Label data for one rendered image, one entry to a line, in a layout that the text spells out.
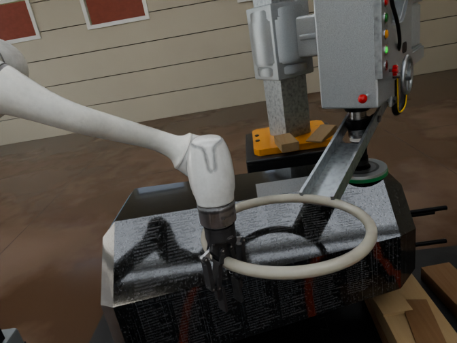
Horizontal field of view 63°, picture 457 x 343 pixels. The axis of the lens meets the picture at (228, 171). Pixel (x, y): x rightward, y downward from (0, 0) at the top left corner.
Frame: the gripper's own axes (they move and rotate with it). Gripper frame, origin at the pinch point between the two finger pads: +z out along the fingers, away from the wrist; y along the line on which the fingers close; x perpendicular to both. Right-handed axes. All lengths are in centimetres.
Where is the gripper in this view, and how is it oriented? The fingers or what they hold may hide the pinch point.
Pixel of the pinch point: (229, 294)
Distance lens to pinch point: 100.7
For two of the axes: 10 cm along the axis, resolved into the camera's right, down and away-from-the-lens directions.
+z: 1.3, 9.5, 3.0
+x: -6.2, -1.6, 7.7
